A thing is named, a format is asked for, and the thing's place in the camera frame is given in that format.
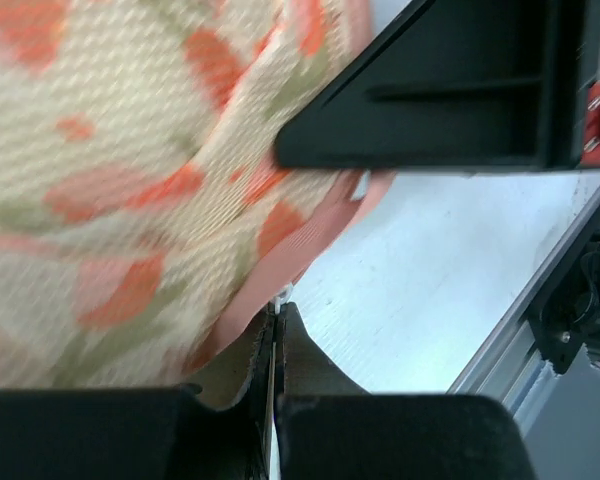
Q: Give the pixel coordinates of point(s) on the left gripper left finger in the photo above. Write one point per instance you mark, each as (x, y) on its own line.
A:
(215, 425)

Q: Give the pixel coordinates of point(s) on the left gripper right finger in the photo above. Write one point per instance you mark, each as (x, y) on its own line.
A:
(329, 428)

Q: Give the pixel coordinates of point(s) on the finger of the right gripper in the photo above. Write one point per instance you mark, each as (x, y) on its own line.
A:
(454, 86)

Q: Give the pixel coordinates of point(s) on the white zipper pull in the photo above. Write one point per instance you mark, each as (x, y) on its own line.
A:
(281, 298)

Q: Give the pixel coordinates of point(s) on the floral mesh laundry bag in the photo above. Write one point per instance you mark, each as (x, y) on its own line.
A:
(143, 221)

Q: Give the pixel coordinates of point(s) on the aluminium front rail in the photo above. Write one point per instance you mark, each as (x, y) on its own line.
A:
(508, 366)

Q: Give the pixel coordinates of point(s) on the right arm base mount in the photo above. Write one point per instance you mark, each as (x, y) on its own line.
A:
(565, 314)

